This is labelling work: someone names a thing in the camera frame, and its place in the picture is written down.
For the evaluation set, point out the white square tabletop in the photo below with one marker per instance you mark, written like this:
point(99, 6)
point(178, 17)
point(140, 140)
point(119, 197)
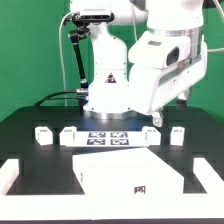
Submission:
point(136, 171)

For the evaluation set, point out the white marker base plate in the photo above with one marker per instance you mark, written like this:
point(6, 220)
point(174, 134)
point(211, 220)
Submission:
point(108, 139)

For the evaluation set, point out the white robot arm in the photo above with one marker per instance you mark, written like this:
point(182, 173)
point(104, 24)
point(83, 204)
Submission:
point(109, 93)

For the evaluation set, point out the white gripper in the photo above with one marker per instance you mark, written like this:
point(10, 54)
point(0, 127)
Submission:
point(163, 69)

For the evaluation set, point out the white U-shaped obstacle fence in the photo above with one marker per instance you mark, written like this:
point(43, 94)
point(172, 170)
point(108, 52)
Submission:
point(209, 205)

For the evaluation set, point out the camera on black mount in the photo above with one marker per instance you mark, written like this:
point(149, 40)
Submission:
point(82, 20)

